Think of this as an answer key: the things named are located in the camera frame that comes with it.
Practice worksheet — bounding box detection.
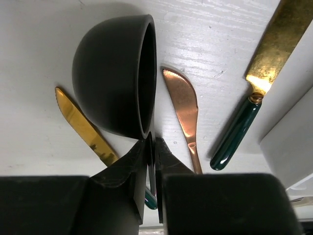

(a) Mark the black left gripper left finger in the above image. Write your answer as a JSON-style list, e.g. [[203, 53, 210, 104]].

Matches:
[[0, 140, 150, 235]]

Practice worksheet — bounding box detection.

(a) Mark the white three-compartment tray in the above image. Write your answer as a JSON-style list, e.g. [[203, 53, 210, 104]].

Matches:
[[260, 26, 313, 207]]

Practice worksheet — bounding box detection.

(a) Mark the rose gold knife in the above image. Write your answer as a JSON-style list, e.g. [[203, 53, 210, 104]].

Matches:
[[161, 67, 202, 174]]

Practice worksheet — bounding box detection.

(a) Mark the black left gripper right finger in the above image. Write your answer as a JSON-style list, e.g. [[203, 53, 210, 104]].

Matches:
[[155, 138, 303, 235]]

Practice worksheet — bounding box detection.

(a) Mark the black spoon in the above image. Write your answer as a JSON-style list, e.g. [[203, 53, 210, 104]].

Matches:
[[72, 14, 157, 196]]

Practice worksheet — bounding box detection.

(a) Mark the gold knife green handle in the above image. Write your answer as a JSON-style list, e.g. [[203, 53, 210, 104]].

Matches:
[[54, 87, 157, 210], [210, 0, 313, 171]]

